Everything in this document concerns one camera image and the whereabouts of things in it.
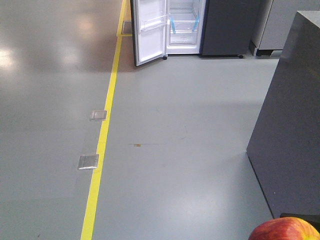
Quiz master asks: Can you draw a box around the metal floor socket plate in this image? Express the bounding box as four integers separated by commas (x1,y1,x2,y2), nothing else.
89,110,108,122

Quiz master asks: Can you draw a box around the dark grey fridge body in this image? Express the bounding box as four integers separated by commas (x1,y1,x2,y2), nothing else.
166,0,261,58

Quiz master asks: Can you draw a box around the grey appliance beside fridge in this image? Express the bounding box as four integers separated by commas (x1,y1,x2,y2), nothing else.
249,0,320,57

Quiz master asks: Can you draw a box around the lower clear door bin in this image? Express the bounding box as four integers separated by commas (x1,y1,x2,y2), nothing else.
140,14,168,32

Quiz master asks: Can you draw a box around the open fridge door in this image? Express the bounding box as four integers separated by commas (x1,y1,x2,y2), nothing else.
130,0,169,67

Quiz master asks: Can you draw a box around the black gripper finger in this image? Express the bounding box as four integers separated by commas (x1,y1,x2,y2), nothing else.
280,213,320,227

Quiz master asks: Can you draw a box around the red yellow apple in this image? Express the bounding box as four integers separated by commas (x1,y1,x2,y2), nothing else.
248,217,320,240

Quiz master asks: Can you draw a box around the clear crisper drawer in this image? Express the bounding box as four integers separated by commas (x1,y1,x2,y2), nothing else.
169,18,199,37

